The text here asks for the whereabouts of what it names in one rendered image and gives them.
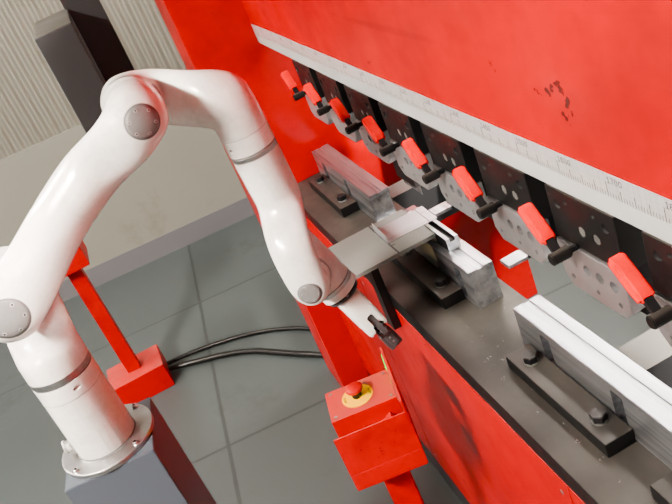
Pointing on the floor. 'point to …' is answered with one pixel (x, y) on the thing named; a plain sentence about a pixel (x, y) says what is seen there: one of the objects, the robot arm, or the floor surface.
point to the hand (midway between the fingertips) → (390, 338)
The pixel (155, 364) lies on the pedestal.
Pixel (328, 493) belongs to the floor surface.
